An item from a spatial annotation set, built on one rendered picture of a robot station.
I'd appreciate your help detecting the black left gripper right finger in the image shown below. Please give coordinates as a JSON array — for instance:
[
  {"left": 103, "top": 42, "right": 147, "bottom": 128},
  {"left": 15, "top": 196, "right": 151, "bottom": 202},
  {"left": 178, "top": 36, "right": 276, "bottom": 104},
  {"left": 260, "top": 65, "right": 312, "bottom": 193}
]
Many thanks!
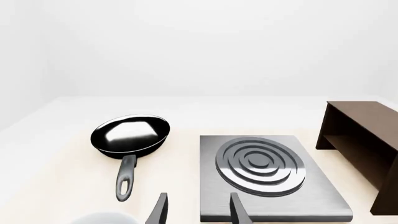
[{"left": 229, "top": 192, "right": 252, "bottom": 224}]

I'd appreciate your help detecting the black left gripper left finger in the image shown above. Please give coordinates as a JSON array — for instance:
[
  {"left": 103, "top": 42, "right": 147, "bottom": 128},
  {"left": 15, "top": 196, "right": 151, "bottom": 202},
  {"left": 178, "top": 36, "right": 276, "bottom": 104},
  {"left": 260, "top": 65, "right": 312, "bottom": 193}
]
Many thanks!
[{"left": 144, "top": 192, "right": 169, "bottom": 224}]

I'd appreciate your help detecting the flat black stove plate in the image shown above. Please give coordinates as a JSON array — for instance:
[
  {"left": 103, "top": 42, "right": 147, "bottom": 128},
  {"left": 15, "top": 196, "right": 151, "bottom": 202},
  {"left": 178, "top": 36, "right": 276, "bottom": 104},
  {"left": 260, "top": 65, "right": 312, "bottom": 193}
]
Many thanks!
[{"left": 199, "top": 134, "right": 353, "bottom": 223}]

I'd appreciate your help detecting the white round bowl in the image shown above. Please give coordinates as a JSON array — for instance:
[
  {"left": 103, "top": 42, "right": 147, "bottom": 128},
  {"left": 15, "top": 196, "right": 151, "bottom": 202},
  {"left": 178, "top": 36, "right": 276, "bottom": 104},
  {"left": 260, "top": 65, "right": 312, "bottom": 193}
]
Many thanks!
[{"left": 70, "top": 212, "right": 140, "bottom": 224}]

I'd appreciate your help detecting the black frying pan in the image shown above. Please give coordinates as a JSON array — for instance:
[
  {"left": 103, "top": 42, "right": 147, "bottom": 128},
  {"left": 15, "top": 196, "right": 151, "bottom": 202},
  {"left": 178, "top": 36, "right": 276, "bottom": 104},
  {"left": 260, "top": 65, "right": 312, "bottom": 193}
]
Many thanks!
[{"left": 90, "top": 114, "right": 172, "bottom": 202}]

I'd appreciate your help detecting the dark brown wooden shelf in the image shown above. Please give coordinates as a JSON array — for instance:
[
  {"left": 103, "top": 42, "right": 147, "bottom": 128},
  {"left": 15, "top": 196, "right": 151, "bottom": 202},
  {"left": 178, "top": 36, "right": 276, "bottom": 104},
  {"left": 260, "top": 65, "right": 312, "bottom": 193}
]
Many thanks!
[{"left": 315, "top": 100, "right": 398, "bottom": 216}]

